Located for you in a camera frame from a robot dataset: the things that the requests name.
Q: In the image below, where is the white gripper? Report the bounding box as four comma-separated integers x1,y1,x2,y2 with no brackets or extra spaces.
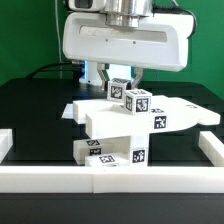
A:
63,12,193,90

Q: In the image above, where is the white tagged cube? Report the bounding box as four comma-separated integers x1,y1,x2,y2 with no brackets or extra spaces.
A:
107,78,131,102
124,89,152,115

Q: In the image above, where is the white chair back part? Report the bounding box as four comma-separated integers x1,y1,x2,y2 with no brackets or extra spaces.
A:
73,95,220,139

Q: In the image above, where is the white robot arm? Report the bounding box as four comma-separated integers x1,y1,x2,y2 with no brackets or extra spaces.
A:
63,0,197,87

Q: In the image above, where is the paper sheet with tags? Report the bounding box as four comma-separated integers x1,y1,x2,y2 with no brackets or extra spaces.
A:
62,104,73,119

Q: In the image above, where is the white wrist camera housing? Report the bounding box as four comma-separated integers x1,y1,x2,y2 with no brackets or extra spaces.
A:
68,0,106,12

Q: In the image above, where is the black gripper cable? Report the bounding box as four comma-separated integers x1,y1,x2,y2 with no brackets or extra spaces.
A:
153,0,198,36

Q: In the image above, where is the black cable on table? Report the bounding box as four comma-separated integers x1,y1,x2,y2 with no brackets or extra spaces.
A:
25,60,84,80

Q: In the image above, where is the white hanging cable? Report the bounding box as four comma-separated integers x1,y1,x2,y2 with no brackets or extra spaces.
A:
54,0,64,80

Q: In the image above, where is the white left fence rail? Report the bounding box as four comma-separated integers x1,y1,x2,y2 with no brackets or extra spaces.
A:
0,129,13,163

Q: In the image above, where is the white front fence rail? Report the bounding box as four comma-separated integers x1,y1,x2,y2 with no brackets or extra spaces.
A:
0,166,224,193

